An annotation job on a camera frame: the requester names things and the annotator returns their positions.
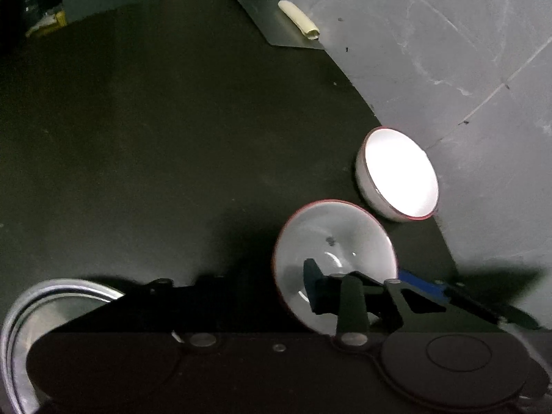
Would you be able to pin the cleaver with cream handle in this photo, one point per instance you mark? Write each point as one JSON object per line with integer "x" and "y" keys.
{"x": 283, "y": 24}

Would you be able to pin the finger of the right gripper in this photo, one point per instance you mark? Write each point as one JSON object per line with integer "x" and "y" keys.
{"x": 432, "y": 289}

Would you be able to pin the large steel plate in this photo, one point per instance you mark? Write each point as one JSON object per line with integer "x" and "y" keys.
{"x": 37, "y": 311}

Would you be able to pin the white ceramic bowl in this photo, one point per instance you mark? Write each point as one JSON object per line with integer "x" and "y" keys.
{"x": 395, "y": 176}
{"x": 341, "y": 238}

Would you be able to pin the yellow container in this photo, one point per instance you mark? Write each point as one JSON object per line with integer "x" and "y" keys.
{"x": 48, "y": 24}

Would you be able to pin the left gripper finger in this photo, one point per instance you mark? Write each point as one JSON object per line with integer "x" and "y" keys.
{"x": 342, "y": 296}

